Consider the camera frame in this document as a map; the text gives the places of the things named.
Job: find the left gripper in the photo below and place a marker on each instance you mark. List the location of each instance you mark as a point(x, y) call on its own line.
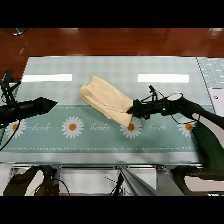
point(39, 105)

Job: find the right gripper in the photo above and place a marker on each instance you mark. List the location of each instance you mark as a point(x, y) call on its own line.
point(146, 108)

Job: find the cream yellow garment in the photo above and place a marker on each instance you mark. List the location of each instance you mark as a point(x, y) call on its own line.
point(105, 100)

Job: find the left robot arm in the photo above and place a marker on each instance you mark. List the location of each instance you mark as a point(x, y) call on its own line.
point(13, 111)

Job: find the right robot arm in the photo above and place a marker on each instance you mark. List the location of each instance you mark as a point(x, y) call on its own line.
point(206, 133)

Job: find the silver frame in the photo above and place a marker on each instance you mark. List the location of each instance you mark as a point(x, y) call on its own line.
point(133, 178)

